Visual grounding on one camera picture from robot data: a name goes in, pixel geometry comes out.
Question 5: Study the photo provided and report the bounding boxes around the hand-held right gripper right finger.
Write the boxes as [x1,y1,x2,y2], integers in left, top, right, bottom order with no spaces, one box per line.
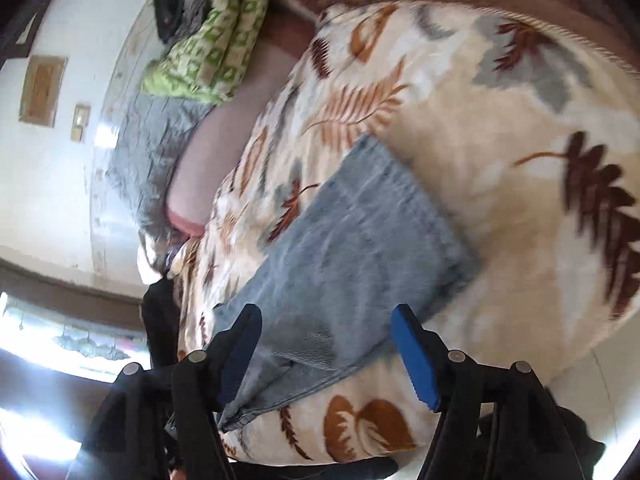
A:
[391,303,582,480]

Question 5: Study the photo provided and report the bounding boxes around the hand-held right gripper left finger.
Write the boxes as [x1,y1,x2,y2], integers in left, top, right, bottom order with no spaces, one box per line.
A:
[65,304,264,480]

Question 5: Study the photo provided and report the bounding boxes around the blue denim pants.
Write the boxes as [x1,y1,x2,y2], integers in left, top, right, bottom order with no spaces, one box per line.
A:
[212,132,481,433]

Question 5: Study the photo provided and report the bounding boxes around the black garment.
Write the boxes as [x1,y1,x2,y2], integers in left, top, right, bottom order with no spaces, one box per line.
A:
[141,277,183,361]

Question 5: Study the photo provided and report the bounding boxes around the patterned glass window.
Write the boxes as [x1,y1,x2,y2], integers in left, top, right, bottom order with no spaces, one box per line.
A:
[0,290,151,376]

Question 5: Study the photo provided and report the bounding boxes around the dark cloth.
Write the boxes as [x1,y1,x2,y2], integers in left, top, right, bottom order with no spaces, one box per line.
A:
[475,400,607,480]

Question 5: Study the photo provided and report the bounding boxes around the pink pillow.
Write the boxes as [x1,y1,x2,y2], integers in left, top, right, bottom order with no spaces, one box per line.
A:
[167,35,321,238]

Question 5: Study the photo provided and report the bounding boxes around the cream leaf-print blanket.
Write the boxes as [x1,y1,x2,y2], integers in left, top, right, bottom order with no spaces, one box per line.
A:
[140,2,640,466]

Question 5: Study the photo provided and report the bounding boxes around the grey quilted blanket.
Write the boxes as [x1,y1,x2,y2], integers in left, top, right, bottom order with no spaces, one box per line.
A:
[102,92,216,241]

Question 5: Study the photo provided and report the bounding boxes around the green patterned quilt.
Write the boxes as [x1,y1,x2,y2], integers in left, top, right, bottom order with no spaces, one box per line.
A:
[141,0,271,106]

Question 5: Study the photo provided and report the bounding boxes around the wall switch plate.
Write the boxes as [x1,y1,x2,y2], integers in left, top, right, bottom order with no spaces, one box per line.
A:
[70,104,92,143]

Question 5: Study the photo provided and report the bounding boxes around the wooden wall panel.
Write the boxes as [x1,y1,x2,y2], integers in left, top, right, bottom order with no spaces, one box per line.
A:
[19,55,67,128]

